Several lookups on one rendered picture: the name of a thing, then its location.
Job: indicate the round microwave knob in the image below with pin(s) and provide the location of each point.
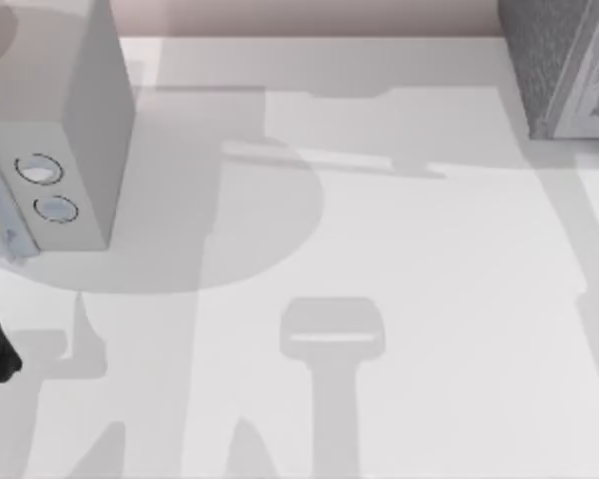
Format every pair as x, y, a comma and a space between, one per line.
39, 169
56, 209

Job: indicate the pale microwave oven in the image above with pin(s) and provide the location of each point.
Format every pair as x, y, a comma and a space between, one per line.
45, 90

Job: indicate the grey cabinet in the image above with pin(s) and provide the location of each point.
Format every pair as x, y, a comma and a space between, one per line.
564, 65

